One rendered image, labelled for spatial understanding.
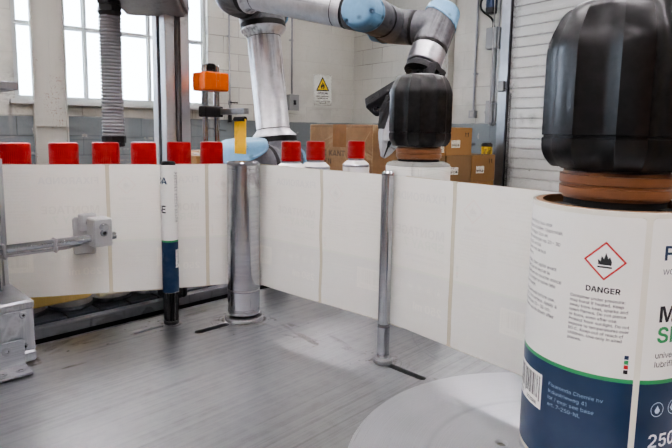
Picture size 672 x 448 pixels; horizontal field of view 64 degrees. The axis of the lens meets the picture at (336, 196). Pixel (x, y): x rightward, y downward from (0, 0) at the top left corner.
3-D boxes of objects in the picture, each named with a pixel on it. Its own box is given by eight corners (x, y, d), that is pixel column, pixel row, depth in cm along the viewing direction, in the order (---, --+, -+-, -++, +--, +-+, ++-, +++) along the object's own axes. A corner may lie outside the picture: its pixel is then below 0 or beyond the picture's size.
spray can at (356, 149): (355, 249, 103) (357, 141, 100) (335, 245, 106) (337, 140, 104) (373, 245, 107) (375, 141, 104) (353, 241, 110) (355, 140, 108)
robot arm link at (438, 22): (429, 18, 123) (465, 21, 119) (413, 59, 120) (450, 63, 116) (421, -6, 116) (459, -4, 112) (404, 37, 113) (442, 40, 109)
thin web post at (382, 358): (384, 368, 52) (389, 172, 49) (368, 361, 53) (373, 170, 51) (396, 362, 53) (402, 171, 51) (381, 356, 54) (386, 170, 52)
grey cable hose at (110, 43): (107, 147, 78) (101, -4, 76) (97, 146, 81) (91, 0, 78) (130, 147, 81) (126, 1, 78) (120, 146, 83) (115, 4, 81)
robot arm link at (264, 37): (241, 192, 137) (219, -25, 135) (277, 189, 149) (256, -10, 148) (280, 189, 131) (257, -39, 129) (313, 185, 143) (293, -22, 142)
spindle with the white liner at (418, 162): (421, 314, 67) (430, 68, 64) (367, 297, 73) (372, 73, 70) (460, 298, 74) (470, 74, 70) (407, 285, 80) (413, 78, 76)
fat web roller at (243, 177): (239, 328, 61) (238, 163, 59) (216, 318, 65) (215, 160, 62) (271, 319, 65) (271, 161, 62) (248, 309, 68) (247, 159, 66)
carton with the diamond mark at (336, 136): (370, 230, 140) (373, 124, 136) (308, 218, 157) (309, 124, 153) (438, 218, 161) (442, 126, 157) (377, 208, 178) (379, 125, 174)
